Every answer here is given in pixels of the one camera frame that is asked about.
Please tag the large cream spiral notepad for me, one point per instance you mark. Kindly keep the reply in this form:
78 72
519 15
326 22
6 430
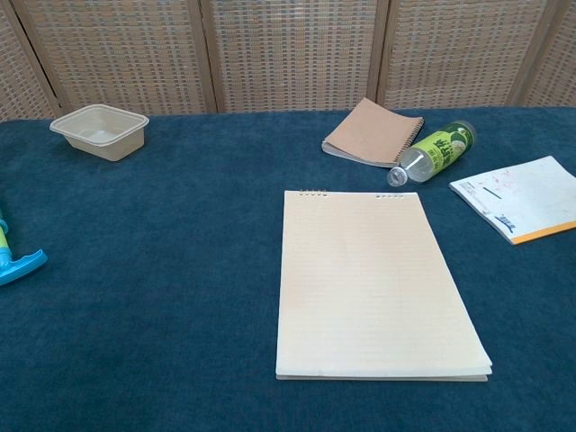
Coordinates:
373 288

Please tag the brown kraft spiral notebook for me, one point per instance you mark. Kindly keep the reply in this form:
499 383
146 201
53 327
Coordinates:
371 132

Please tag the dark blue tablecloth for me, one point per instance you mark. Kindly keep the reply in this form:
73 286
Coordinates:
157 279

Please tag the woven rattan folding screen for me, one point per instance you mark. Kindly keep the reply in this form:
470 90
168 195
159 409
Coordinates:
288 54

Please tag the clear bottle with green label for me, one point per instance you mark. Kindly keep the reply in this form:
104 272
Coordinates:
438 150

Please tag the beige plastic food container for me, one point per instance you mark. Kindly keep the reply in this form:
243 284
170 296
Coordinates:
101 132

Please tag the white notepad with orange edge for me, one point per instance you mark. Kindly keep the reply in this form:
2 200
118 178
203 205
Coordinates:
517 195

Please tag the blue and green plastic toy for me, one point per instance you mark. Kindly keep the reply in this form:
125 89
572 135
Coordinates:
15 263

